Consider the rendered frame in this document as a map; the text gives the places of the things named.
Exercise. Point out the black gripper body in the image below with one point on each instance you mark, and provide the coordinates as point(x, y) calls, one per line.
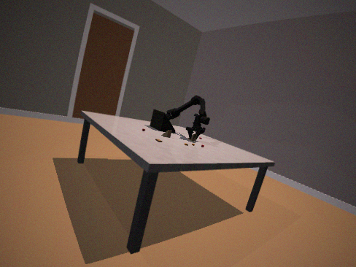
point(193, 128)

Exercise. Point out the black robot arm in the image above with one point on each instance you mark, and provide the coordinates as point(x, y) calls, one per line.
point(201, 118)

